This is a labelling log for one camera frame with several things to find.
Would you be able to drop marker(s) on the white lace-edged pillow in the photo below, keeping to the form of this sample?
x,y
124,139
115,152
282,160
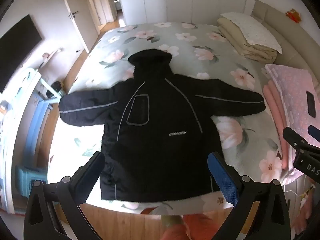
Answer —
x,y
255,30

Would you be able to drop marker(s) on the white wardrobe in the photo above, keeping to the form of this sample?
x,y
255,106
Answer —
x,y
180,0

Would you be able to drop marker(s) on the red plush toy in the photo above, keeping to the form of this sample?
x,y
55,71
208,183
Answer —
x,y
293,15

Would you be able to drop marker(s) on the folded pink blanket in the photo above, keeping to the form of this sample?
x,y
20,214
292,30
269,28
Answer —
x,y
273,110

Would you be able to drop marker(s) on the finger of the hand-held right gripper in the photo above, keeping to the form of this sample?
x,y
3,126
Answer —
x,y
293,140
314,131

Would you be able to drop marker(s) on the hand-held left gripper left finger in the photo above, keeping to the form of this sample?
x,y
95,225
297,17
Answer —
x,y
90,171

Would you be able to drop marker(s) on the folded beige quilt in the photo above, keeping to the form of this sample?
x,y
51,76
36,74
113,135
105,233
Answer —
x,y
240,46

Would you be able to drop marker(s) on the black phone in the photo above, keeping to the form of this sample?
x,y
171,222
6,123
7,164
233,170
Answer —
x,y
311,103

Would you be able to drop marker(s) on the white door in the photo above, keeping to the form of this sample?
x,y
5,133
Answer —
x,y
77,17

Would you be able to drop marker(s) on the black hooded jacket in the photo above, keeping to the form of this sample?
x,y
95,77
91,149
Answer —
x,y
160,110

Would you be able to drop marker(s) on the black wall television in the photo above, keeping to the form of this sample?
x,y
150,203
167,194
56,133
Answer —
x,y
17,52

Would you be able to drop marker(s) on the light blue desk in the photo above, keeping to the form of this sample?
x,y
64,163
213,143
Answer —
x,y
32,80

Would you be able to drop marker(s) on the bed with floral sheet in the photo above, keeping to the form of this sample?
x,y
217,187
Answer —
x,y
190,42

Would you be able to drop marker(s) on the beige padded headboard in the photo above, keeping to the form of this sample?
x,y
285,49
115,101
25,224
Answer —
x,y
282,22

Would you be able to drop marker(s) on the pink patterned quilt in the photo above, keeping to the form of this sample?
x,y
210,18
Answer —
x,y
292,97

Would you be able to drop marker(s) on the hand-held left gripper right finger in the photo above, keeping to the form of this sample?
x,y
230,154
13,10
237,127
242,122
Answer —
x,y
222,177

